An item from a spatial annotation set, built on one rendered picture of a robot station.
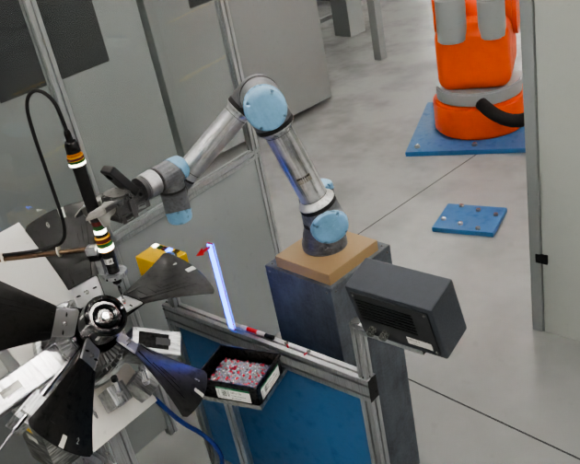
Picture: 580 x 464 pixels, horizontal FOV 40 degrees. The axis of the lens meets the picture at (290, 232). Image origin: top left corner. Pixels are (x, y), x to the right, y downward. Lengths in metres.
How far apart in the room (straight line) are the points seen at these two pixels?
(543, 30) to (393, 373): 1.39
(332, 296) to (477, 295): 1.73
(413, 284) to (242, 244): 1.74
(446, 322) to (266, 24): 4.62
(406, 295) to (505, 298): 2.15
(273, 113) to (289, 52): 4.36
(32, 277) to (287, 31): 4.37
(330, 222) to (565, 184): 1.33
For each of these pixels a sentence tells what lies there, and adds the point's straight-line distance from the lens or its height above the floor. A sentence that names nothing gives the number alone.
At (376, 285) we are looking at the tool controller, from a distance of 2.01.
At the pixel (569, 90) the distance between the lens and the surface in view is 3.23.
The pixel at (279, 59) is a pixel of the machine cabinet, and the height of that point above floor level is 0.55.
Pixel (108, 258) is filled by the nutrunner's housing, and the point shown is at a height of 1.35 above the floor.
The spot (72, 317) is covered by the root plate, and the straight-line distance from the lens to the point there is 2.22.
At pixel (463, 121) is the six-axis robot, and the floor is 0.18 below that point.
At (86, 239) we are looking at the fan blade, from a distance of 2.29.
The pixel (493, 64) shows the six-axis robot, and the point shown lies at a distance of 5.57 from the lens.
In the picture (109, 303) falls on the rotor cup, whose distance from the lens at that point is 2.21.
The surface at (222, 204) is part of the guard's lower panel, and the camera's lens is 3.48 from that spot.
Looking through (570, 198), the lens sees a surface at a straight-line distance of 3.42.
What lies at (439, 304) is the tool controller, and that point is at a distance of 1.93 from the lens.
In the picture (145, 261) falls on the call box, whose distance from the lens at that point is 2.72.
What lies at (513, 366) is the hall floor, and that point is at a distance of 3.66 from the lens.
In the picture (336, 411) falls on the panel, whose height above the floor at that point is 0.67.
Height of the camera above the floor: 2.33
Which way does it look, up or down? 28 degrees down
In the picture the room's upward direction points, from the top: 12 degrees counter-clockwise
